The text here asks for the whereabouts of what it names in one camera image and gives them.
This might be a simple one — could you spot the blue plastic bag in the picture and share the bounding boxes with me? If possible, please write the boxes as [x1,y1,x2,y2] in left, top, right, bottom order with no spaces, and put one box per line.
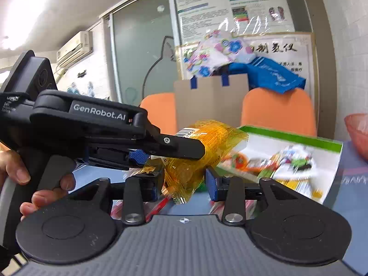
[228,57,306,94]

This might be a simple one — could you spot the orange chair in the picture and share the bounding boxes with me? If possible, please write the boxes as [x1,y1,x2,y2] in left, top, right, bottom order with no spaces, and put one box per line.
[139,92,178,136]
[241,88,317,137]

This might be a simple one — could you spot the cardboard bag with blue handles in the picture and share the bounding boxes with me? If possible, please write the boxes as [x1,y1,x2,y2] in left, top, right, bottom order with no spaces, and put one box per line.
[173,73,249,136]

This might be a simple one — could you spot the yellow clear snack packet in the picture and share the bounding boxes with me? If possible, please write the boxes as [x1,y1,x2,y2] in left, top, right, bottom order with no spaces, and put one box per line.
[143,120,249,204]

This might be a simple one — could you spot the person's left hand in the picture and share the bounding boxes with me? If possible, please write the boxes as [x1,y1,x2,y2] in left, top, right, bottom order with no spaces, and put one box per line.
[0,149,77,222]

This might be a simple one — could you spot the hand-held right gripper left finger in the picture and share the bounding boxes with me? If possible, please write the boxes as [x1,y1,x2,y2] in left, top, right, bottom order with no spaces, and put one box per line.
[67,167,166,226]

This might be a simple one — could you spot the wall photo decorations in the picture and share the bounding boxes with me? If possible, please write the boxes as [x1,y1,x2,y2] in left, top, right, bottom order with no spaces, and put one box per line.
[66,69,111,100]

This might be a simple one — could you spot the green cardboard box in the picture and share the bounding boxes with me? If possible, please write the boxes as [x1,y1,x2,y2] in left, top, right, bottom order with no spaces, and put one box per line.
[217,125,344,205]

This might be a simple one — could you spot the framed calligraphy poster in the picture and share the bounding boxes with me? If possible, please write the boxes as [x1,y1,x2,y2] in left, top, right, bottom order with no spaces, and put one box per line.
[175,32,316,107]

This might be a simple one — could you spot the blue tablecloth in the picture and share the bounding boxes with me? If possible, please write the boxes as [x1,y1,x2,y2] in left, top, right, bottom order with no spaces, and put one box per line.
[72,141,368,273]

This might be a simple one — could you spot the pink plastic bowl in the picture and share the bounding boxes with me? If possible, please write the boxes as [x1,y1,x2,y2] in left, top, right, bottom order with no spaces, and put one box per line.
[344,114,368,161]

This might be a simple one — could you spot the frosted glass door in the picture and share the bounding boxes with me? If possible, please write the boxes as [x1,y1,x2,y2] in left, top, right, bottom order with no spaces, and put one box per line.
[111,0,180,107]

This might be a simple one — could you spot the floral cloth bag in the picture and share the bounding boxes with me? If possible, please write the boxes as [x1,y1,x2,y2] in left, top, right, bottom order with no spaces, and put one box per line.
[184,30,255,78]

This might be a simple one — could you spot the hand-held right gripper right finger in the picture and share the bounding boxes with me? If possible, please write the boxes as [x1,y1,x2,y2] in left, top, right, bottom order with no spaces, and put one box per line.
[205,167,303,226]

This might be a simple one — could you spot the white air conditioner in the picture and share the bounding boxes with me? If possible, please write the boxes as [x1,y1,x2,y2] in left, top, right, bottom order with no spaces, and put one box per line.
[56,31,94,67]

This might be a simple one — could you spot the large red snack bag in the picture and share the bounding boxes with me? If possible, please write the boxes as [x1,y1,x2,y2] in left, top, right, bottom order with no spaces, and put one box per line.
[111,195,171,222]

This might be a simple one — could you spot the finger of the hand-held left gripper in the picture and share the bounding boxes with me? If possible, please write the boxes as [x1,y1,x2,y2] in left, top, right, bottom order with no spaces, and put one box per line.
[86,146,150,171]
[135,126,206,161]

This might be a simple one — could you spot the printed wall poster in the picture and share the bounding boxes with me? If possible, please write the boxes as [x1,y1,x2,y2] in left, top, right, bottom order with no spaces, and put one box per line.
[172,0,297,45]

